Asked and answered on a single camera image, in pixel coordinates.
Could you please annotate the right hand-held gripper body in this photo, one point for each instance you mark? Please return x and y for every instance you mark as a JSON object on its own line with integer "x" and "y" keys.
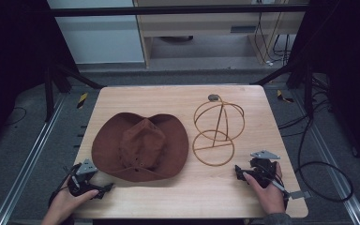
{"x": 264, "y": 168}

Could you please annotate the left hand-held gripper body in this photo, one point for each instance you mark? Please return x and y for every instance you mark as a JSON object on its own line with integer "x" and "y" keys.
{"x": 82, "y": 175}

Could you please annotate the brown wide-brim hat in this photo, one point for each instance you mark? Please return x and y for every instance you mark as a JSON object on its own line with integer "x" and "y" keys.
{"x": 140, "y": 146}

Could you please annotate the person's right hand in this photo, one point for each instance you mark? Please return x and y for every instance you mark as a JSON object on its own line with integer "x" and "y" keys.
{"x": 272, "y": 197}

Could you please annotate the person's left hand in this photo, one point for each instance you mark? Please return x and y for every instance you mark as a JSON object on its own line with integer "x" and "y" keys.
{"x": 65, "y": 203}

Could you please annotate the yellow black striped tape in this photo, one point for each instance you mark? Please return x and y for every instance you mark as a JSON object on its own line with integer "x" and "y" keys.
{"x": 282, "y": 96}
{"x": 82, "y": 100}

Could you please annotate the black curtain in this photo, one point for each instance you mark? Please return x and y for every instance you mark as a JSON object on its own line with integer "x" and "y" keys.
{"x": 350, "y": 78}
{"x": 12, "y": 62}

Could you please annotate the white cabinet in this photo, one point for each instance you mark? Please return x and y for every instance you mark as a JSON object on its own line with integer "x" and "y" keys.
{"x": 100, "y": 37}

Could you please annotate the light wooden desk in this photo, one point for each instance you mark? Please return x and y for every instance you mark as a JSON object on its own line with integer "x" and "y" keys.
{"x": 200, "y": 23}

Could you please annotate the aluminium floor rail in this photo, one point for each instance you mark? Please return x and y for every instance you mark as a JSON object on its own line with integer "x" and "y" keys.
{"x": 28, "y": 162}
{"x": 337, "y": 175}

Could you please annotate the black metal frame leg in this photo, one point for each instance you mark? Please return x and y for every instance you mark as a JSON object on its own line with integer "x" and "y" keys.
{"x": 307, "y": 90}
{"x": 48, "y": 93}

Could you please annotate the black horizontal frame bar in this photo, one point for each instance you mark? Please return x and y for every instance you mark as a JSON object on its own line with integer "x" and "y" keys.
{"x": 168, "y": 10}

